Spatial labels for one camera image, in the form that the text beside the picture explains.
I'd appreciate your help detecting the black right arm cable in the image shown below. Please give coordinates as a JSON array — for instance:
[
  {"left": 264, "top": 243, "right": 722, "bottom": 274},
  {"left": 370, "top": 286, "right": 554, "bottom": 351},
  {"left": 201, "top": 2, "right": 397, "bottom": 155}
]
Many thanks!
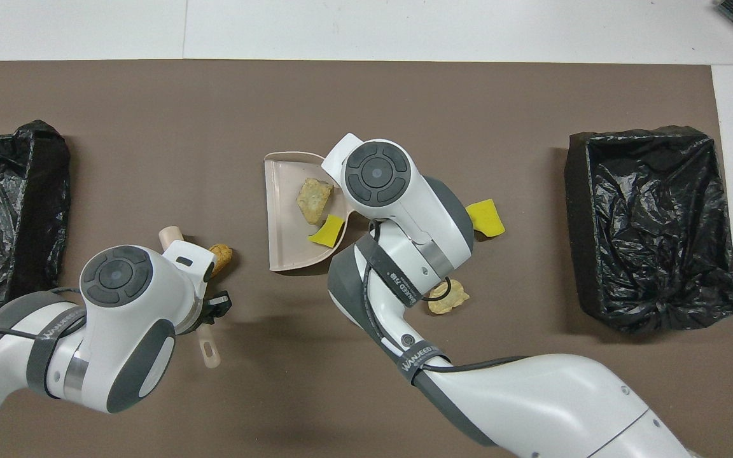
[{"left": 363, "top": 219, "right": 529, "bottom": 376}]

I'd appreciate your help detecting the large yellow sponge piece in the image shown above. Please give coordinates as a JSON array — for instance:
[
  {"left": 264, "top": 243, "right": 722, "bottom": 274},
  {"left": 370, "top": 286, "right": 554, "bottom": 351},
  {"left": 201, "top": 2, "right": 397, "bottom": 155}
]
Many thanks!
[{"left": 465, "top": 199, "right": 506, "bottom": 239}]

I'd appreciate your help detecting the beige hand brush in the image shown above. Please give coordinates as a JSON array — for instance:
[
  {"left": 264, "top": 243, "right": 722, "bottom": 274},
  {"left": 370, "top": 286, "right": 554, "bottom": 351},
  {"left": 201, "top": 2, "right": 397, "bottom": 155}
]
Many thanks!
[{"left": 158, "top": 226, "right": 222, "bottom": 370}]

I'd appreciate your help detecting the small pale bread chunk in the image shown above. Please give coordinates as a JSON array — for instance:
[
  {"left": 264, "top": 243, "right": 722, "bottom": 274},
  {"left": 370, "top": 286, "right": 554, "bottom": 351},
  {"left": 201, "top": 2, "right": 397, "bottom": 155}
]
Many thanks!
[{"left": 428, "top": 279, "right": 470, "bottom": 316}]

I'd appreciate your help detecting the small curved yellow sponge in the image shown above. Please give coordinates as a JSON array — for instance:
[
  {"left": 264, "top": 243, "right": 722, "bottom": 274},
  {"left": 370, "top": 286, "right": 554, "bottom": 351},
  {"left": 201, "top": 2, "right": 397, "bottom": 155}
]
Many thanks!
[{"left": 308, "top": 214, "right": 346, "bottom": 247}]

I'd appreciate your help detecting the brown bread roll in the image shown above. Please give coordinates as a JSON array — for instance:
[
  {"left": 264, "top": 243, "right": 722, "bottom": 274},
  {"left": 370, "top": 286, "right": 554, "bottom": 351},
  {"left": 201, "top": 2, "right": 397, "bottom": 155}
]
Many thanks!
[{"left": 209, "top": 244, "right": 234, "bottom": 278}]

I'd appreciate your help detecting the beige plastic dustpan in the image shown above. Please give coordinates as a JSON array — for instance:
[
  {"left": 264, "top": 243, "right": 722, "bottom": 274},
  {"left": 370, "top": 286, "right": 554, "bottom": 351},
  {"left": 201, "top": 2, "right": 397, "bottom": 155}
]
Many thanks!
[{"left": 263, "top": 151, "right": 353, "bottom": 272}]

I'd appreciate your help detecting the large pale bread chunk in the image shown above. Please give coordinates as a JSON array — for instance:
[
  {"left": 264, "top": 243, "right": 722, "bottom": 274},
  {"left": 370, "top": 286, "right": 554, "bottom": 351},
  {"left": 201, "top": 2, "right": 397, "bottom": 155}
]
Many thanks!
[{"left": 296, "top": 178, "right": 334, "bottom": 225}]

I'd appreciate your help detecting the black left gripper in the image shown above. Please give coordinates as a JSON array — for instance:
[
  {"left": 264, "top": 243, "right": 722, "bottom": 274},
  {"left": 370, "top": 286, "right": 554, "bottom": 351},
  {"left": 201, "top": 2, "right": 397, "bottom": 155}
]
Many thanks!
[{"left": 202, "top": 290, "right": 234, "bottom": 321}]

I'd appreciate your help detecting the brown table mat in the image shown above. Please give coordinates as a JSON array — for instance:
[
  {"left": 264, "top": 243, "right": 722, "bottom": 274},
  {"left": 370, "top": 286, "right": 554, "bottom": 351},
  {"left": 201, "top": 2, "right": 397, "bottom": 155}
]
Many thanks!
[{"left": 0, "top": 60, "right": 733, "bottom": 458}]

